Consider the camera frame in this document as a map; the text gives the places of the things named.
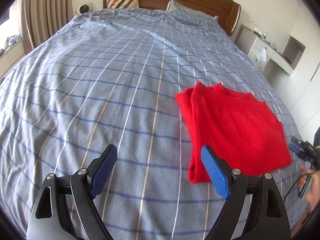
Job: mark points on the pale blue pillow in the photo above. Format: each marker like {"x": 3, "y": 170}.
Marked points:
{"x": 185, "y": 8}

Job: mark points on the white window bench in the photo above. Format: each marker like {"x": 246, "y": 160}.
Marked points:
{"x": 11, "y": 60}

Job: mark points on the white wardrobe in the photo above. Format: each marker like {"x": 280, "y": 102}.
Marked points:
{"x": 307, "y": 80}

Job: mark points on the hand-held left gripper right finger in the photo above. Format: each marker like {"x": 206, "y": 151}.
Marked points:
{"x": 216, "y": 172}

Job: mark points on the white built-in desk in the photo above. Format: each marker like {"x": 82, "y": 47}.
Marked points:
{"x": 277, "y": 55}

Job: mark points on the beige curtain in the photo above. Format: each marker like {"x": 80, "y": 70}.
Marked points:
{"x": 42, "y": 12}

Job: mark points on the white plastic bag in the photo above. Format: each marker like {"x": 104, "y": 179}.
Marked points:
{"x": 261, "y": 57}

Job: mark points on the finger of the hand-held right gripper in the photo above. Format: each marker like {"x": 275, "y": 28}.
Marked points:
{"x": 294, "y": 147}
{"x": 299, "y": 142}

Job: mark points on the small round speaker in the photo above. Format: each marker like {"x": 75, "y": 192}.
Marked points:
{"x": 82, "y": 9}

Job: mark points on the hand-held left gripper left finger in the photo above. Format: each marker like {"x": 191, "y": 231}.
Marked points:
{"x": 102, "y": 170}

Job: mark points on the pile of clothes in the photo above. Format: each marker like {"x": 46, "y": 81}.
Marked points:
{"x": 11, "y": 42}

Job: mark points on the person's right hand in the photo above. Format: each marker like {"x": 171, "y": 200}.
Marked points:
{"x": 313, "y": 192}

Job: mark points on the red sweater with white animal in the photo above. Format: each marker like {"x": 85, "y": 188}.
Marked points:
{"x": 235, "y": 125}

